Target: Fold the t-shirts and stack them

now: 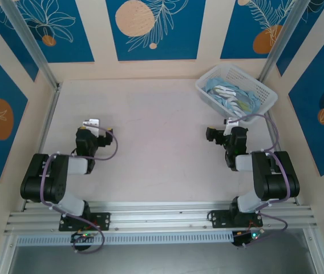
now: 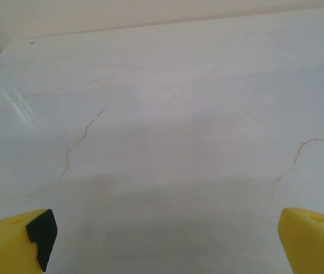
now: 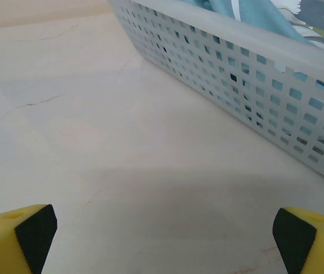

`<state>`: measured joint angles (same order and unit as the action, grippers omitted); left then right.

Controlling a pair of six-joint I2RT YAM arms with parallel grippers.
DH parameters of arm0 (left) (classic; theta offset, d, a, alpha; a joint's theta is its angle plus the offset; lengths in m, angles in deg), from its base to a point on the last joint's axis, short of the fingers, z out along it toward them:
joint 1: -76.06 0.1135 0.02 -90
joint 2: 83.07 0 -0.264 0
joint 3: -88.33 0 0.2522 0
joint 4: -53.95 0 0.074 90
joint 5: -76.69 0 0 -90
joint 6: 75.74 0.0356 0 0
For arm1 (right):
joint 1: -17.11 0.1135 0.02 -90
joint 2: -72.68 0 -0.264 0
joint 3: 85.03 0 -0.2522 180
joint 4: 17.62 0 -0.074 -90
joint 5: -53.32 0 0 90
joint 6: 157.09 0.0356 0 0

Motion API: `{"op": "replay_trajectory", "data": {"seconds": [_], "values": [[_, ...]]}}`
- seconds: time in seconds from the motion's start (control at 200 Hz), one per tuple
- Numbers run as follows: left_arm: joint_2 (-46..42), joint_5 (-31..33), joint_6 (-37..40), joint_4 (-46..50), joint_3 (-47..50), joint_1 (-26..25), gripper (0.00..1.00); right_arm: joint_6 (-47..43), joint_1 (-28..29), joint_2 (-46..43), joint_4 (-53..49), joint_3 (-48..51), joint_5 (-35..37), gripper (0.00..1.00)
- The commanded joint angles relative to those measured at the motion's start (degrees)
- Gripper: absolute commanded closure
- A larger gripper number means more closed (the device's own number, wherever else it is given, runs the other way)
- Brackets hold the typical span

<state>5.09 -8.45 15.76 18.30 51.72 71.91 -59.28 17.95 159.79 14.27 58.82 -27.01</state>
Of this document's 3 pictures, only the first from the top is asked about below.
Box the light blue printed t-shirt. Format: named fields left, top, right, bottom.
left=204, top=76, right=262, bottom=117

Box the white plastic mesh basket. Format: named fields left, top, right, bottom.
left=195, top=63, right=279, bottom=126

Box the left circuit board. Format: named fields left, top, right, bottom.
left=71, top=231, right=97, bottom=244

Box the circuit board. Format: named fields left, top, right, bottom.
left=233, top=229, right=264, bottom=248
left=71, top=231, right=97, bottom=244

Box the right circuit board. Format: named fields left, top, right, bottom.
left=233, top=229, right=264, bottom=248

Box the grey metal sheet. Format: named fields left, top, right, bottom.
left=7, top=244, right=318, bottom=274

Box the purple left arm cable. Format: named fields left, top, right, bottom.
left=40, top=127, right=119, bottom=255

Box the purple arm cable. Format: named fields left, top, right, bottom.
left=40, top=127, right=119, bottom=255
left=234, top=113, right=291, bottom=249

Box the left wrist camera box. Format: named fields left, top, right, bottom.
left=82, top=118, right=102, bottom=135

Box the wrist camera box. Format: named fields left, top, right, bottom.
left=82, top=118, right=102, bottom=135
left=224, top=118, right=240, bottom=135

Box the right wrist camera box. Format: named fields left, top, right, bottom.
left=224, top=118, right=240, bottom=135

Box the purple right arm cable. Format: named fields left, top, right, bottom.
left=234, top=113, right=291, bottom=249

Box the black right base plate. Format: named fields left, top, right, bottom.
left=209, top=209, right=264, bottom=229

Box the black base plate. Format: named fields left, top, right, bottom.
left=209, top=209, right=264, bottom=229
left=58, top=212, right=111, bottom=232

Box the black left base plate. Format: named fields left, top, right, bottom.
left=58, top=212, right=111, bottom=232

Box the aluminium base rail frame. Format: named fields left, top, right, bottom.
left=3, top=201, right=318, bottom=236

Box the grey slotted cable duct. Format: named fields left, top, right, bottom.
left=15, top=231, right=234, bottom=247

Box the aluminium corner post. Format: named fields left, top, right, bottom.
left=257, top=0, right=314, bottom=83
left=0, top=0, right=62, bottom=92

